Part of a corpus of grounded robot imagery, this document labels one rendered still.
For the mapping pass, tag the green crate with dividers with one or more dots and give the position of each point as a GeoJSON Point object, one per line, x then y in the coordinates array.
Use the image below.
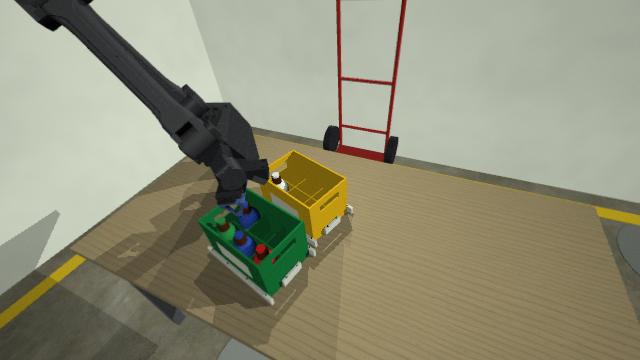
{"type": "Point", "coordinates": [277, 228]}

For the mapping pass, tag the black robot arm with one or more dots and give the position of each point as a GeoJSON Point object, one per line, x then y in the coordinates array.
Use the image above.
{"type": "Point", "coordinates": [149, 85]}

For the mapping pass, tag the blue bottle with brown label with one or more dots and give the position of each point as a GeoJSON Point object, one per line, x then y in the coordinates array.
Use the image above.
{"type": "Point", "coordinates": [245, 245]}
{"type": "Point", "coordinates": [249, 217]}

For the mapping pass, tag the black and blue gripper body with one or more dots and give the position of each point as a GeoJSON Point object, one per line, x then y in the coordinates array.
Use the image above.
{"type": "Point", "coordinates": [224, 196]}

